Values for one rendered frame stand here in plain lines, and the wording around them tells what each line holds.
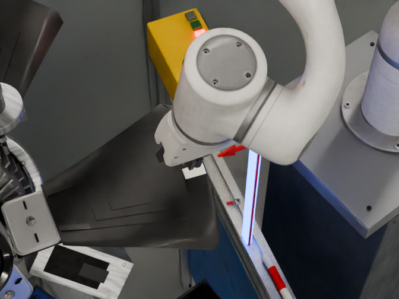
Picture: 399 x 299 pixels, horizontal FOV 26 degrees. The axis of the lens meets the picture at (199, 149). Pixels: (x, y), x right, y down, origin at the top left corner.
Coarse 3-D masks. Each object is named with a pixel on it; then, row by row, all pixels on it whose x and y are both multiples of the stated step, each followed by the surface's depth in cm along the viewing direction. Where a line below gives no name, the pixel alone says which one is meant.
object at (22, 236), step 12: (36, 192) 123; (12, 204) 123; (36, 204) 123; (12, 216) 121; (24, 216) 121; (36, 216) 121; (48, 216) 121; (12, 228) 120; (24, 228) 120; (36, 228) 120; (48, 228) 120; (12, 240) 119; (24, 240) 119; (48, 240) 119; (60, 240) 120; (24, 252) 118
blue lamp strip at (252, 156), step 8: (248, 160) 134; (248, 168) 136; (248, 176) 137; (248, 184) 139; (248, 192) 141; (248, 200) 142; (248, 208) 144; (248, 216) 146; (248, 224) 148; (248, 232) 150
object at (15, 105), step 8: (8, 88) 99; (8, 96) 98; (16, 96) 98; (8, 104) 98; (16, 104) 98; (8, 112) 97; (16, 112) 97; (0, 120) 97; (8, 120) 97; (16, 120) 97; (0, 128) 96; (8, 128) 97
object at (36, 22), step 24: (0, 0) 111; (24, 0) 111; (0, 24) 111; (24, 24) 111; (48, 24) 110; (0, 48) 111; (24, 48) 111; (48, 48) 111; (0, 72) 112; (24, 72) 111; (0, 144) 113
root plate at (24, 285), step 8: (16, 272) 125; (16, 280) 125; (24, 280) 126; (8, 288) 123; (16, 288) 124; (24, 288) 125; (32, 288) 127; (0, 296) 121; (16, 296) 124; (24, 296) 125
